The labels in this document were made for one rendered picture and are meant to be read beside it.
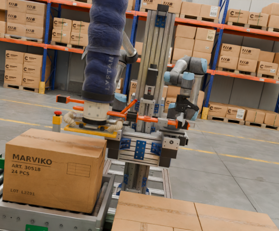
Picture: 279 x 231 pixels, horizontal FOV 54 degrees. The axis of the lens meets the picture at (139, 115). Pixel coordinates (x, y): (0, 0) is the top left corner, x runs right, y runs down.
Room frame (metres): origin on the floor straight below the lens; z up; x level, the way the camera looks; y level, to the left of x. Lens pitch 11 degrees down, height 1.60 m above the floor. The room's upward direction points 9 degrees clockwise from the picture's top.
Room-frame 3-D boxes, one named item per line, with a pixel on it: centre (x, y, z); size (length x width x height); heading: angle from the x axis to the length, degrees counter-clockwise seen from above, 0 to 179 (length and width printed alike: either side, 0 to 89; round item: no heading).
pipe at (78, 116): (1.86, 0.30, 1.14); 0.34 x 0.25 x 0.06; 91
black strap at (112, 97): (1.87, 0.30, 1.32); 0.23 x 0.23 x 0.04
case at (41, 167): (1.87, 0.52, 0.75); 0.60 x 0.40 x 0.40; 90
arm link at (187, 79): (1.88, -0.28, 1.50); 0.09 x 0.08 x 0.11; 164
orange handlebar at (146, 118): (1.99, 0.11, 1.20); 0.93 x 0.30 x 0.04; 91
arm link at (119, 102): (2.43, 0.20, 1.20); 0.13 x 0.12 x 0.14; 59
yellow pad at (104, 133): (1.77, 0.30, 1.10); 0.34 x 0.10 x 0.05; 91
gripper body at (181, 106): (1.88, -0.28, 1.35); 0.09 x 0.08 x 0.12; 90
